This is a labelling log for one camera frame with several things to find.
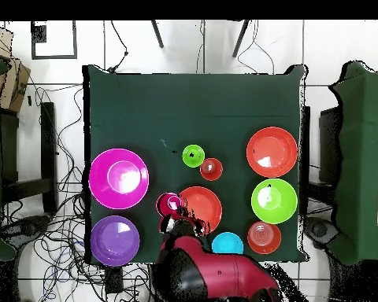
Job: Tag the crimson red cup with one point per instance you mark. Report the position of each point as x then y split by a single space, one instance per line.
167 204

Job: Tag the wide orange bowl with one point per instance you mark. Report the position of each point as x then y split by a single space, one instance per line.
204 204
272 148

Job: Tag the dark green tablecloth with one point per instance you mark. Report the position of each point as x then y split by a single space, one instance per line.
189 110

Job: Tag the black camera tripod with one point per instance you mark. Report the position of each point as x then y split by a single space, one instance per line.
159 37

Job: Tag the black square floor frame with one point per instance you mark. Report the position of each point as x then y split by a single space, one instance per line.
39 33

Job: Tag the black power box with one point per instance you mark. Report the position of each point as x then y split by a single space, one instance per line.
114 280

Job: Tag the black stand frame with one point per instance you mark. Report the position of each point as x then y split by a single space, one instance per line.
48 141
329 141

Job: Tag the orange cup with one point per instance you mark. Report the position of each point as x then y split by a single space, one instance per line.
211 173

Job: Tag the small blue bowl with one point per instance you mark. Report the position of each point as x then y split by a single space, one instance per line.
227 245

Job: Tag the cardboard box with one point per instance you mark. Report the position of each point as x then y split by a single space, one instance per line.
14 85

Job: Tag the green cup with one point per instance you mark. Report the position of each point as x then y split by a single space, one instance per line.
195 160

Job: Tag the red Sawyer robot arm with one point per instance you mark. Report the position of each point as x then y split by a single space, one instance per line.
226 273

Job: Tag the purple bowl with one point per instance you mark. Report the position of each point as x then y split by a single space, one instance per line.
115 242

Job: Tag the large pink bowl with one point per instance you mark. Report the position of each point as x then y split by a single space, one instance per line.
100 188

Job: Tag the grey pedestal leg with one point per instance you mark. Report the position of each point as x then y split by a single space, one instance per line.
25 228
319 230

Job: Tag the green bowl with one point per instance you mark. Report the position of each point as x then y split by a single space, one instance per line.
283 207

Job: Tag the small deep orange bowl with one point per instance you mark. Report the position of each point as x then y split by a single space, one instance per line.
264 237

